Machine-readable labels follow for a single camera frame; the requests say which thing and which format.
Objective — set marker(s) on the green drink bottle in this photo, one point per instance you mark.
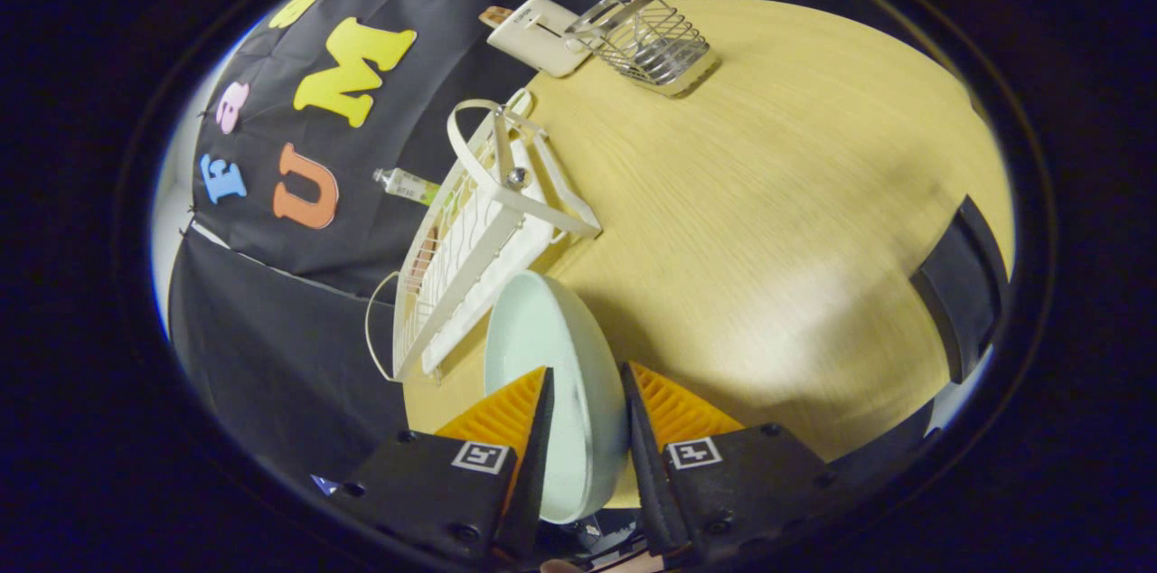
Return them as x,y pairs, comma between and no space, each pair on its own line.
411,186

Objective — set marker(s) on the cream toaster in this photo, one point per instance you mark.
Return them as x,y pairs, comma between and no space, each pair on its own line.
538,35

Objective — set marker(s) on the black chair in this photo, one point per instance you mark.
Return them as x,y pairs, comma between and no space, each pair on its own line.
963,284

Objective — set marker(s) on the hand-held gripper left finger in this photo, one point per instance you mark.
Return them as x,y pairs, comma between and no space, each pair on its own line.
533,464

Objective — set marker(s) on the toasted bread slice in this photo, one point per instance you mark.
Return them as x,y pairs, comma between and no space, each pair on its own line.
495,15

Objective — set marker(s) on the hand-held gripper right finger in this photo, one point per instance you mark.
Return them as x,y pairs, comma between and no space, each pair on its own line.
644,464

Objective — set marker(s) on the pale green plate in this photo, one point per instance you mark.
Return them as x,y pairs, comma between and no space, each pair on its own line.
542,338

